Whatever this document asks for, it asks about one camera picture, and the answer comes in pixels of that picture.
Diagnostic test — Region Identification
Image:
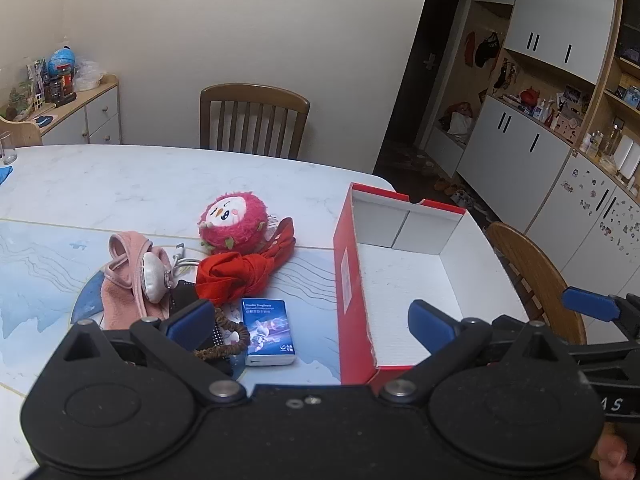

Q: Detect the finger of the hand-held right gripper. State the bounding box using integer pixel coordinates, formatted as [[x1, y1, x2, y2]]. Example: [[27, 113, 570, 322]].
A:
[[561, 286, 640, 341], [567, 340, 640, 368]]

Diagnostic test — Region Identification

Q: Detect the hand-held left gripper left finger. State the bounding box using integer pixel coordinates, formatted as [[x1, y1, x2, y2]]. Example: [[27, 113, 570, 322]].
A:
[[59, 299, 247, 405]]

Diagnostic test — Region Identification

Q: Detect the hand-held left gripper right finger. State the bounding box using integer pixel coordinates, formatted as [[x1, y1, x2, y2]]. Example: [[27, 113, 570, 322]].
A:
[[379, 299, 576, 405]]

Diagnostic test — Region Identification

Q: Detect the black dotted band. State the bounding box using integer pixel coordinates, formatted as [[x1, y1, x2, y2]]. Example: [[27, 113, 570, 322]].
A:
[[167, 279, 235, 376]]

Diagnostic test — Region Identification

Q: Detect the red cardboard shoe box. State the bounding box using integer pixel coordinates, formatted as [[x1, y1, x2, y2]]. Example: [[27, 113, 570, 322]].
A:
[[333, 182, 531, 386]]

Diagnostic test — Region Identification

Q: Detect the white heart plush badge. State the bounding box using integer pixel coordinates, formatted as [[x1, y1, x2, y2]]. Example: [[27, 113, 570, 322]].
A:
[[141, 251, 174, 305]]

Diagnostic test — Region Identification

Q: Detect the white usb cable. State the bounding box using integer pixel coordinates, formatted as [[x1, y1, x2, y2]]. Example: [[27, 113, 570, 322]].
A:
[[172, 243, 201, 276]]

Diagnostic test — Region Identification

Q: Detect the red cloth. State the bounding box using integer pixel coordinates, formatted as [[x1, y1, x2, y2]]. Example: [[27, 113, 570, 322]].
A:
[[195, 217, 297, 307]]

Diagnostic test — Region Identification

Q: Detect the pink fleece cloth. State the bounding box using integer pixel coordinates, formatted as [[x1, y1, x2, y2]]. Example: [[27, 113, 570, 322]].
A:
[[101, 231, 173, 331]]

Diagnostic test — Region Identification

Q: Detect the pink round plush toy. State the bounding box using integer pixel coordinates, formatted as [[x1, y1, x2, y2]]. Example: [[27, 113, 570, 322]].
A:
[[198, 193, 271, 255]]

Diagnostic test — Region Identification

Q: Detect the person's right hand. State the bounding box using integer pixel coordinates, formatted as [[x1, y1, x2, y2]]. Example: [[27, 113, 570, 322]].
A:
[[592, 432, 629, 480]]

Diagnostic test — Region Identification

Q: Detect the brown hair scrunchie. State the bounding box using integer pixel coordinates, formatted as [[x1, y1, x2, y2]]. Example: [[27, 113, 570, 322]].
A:
[[192, 307, 251, 361]]

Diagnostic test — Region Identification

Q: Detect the wooden curved-back chair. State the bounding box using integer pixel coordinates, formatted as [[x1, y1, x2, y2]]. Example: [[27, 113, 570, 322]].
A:
[[486, 221, 587, 346]]

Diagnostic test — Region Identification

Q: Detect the blue tissue packet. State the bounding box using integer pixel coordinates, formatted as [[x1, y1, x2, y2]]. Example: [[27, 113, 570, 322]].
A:
[[241, 298, 297, 367]]

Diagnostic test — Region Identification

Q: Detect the white plastic bag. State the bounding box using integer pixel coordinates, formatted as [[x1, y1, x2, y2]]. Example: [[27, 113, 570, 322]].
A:
[[447, 112, 473, 136]]

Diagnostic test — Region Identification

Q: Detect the white and wood sideboard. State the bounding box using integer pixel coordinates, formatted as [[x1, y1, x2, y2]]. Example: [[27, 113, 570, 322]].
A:
[[0, 74, 122, 147]]

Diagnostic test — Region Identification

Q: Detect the wooden slatted chair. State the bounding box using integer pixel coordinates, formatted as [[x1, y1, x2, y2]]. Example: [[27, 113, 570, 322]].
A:
[[200, 84, 311, 161]]

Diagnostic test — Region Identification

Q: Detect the wooden chair back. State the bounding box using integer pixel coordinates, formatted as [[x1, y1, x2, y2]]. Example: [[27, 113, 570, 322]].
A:
[[0, 116, 43, 148]]

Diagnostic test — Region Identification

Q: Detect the clear plastic bag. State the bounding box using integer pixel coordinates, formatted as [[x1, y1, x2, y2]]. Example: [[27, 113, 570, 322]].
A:
[[72, 60, 105, 92]]

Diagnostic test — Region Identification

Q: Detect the dark jar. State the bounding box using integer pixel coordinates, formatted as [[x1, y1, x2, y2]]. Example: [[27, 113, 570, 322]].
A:
[[44, 74, 77, 107]]

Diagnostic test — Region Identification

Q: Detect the black cap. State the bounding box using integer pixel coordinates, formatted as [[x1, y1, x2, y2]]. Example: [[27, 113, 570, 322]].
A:
[[474, 31, 502, 68]]

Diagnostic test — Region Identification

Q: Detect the small potted plant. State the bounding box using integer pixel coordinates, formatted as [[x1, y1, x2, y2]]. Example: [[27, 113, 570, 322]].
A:
[[7, 81, 37, 122]]

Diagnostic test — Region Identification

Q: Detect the blue round toy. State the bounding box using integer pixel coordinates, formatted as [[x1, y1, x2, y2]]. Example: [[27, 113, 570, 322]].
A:
[[47, 47, 77, 77]]

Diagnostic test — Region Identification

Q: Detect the white and wood wall cabinet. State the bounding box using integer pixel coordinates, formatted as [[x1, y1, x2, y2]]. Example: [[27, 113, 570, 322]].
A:
[[452, 0, 640, 321]]

